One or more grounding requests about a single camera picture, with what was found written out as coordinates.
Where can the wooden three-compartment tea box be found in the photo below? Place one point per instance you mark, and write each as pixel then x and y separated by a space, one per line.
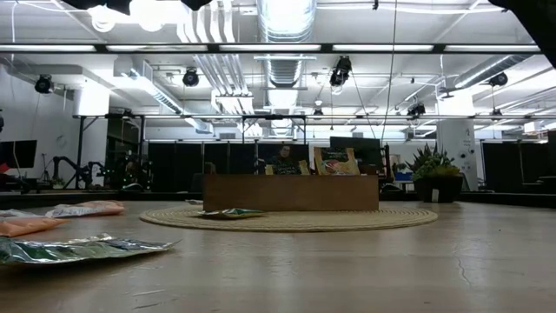
pixel 286 193

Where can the orange red tea packet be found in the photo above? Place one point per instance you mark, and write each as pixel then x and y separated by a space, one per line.
pixel 336 161

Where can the blue storage bin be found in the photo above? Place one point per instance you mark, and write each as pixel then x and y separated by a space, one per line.
pixel 403 176

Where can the black room partition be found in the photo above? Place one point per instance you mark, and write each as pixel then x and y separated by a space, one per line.
pixel 512 167
pixel 174 167

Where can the potted succulent plant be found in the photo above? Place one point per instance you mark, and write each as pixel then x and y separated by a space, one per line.
pixel 436 176

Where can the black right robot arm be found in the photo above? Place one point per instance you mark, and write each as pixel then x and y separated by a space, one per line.
pixel 536 26

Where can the black wall monitor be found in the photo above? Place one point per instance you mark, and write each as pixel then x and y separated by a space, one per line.
pixel 17 153

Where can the black background rig frame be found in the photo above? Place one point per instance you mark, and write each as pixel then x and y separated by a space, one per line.
pixel 174 116

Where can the person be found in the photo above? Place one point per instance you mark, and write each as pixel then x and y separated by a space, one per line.
pixel 284 153

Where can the black ceiling spotlight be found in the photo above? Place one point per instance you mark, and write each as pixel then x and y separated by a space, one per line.
pixel 416 109
pixel 341 71
pixel 43 84
pixel 498 79
pixel 190 77

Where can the black background robot arm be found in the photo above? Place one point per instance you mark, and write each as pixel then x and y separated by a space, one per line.
pixel 93 170
pixel 65 167

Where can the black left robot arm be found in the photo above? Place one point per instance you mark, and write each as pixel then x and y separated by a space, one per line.
pixel 97 4

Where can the white ceiling pipe bundle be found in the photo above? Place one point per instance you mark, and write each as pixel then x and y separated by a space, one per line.
pixel 217 65

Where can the round woven placemat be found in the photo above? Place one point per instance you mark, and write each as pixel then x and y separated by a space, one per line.
pixel 347 220

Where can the white building column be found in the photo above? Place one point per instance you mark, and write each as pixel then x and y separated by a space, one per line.
pixel 91 130
pixel 460 130

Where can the white orange tea packet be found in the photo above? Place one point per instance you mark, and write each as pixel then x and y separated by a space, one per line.
pixel 87 209
pixel 13 213
pixel 26 226

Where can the white rectangular air duct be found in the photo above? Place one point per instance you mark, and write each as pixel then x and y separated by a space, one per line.
pixel 143 82

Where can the silver round ventilation duct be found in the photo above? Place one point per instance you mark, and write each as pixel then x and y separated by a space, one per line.
pixel 284 26

